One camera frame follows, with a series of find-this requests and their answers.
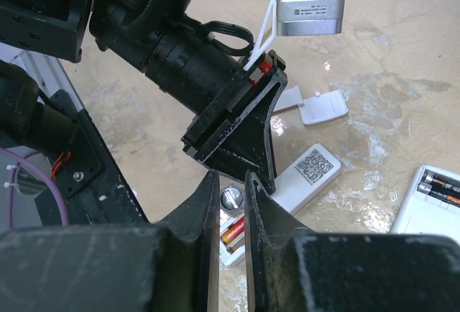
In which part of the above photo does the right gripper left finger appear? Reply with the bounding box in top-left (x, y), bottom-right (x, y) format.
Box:
top-left (154, 170), bottom-right (220, 311)

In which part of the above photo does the black battery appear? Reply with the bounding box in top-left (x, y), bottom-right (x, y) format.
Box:
top-left (423, 172), bottom-right (459, 193)
top-left (417, 183), bottom-right (459, 207)

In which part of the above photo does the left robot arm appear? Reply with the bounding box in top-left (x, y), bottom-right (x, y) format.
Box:
top-left (1, 0), bottom-right (288, 193)

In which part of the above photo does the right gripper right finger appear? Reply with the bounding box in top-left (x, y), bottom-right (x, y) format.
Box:
top-left (244, 171), bottom-right (307, 311)

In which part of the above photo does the wide white remote control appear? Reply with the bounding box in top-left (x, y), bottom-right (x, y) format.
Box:
top-left (390, 165), bottom-right (459, 241)

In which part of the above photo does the slim white remote control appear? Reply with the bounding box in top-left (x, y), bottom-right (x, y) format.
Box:
top-left (220, 144), bottom-right (342, 267)

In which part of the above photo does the slim white battery cover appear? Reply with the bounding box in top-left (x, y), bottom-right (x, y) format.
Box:
top-left (273, 86), bottom-right (303, 113)

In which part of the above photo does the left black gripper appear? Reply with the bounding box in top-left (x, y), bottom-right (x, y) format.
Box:
top-left (145, 28), bottom-right (288, 194)

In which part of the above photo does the black battery lower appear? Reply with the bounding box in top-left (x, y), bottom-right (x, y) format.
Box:
top-left (417, 183), bottom-right (459, 207)

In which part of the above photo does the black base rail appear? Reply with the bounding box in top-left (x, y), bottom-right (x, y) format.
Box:
top-left (41, 89), bottom-right (148, 225)

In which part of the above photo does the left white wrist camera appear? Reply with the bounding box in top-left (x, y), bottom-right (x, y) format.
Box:
top-left (244, 0), bottom-right (345, 71)

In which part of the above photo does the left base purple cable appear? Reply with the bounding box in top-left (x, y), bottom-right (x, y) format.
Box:
top-left (0, 146), bottom-right (70, 232)

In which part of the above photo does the black battery upper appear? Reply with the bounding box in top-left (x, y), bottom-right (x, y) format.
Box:
top-left (423, 172), bottom-right (459, 193)

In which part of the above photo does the red battery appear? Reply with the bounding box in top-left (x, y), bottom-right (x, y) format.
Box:
top-left (221, 217), bottom-right (244, 245)

